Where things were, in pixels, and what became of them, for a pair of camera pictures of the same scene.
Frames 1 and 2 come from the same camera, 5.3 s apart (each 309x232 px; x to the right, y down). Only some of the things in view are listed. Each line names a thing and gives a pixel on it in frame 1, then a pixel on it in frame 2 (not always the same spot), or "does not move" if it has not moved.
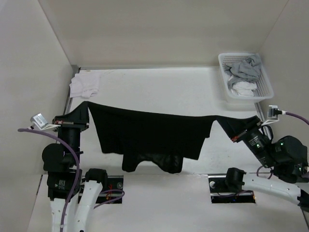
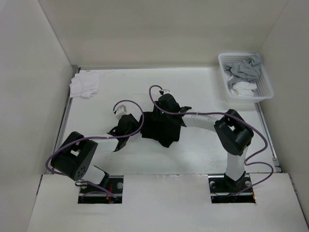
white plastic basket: (245, 78) does not move
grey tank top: (248, 69) does not move
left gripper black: (79, 121) to (135, 124)
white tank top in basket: (244, 89) does not move
